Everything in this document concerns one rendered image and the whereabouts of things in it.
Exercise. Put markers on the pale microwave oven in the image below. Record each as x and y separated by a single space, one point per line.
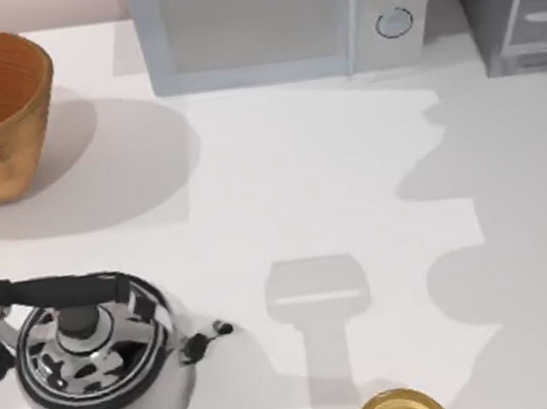
251 22

